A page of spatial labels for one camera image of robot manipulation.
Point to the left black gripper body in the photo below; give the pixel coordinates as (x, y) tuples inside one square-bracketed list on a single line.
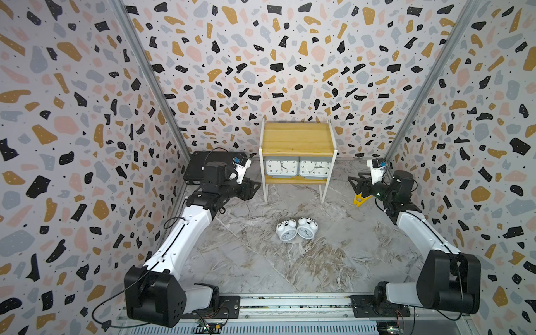
[(243, 191)]

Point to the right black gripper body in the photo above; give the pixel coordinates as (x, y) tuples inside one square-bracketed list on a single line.
[(377, 191)]

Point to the grey square alarm clock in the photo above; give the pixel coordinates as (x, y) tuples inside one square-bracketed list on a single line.
[(315, 167), (282, 166)]

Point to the white twin-bell clock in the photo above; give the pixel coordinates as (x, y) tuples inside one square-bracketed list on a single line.
[(287, 230), (307, 228)]

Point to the wooden two-tier shelf white frame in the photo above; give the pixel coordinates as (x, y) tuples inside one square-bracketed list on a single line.
[(297, 139)]

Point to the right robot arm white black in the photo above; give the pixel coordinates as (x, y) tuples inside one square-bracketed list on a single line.
[(450, 280)]

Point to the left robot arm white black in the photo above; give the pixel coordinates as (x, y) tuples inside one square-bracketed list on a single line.
[(153, 292)]

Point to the yellow plastic triangle tool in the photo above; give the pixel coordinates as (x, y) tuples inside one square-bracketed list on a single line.
[(359, 200)]

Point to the black case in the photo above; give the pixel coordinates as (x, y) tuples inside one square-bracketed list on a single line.
[(194, 175)]

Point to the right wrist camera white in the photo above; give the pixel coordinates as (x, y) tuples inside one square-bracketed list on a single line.
[(377, 169)]

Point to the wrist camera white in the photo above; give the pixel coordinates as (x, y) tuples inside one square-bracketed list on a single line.
[(377, 169), (241, 165)]

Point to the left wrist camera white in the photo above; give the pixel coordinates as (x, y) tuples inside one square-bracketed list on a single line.
[(241, 165)]

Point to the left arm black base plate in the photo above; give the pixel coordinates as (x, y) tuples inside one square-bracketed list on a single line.
[(223, 307)]

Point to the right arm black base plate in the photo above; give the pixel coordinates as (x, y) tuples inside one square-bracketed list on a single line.
[(366, 306)]

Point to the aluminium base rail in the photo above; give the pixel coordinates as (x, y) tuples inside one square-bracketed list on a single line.
[(309, 313)]

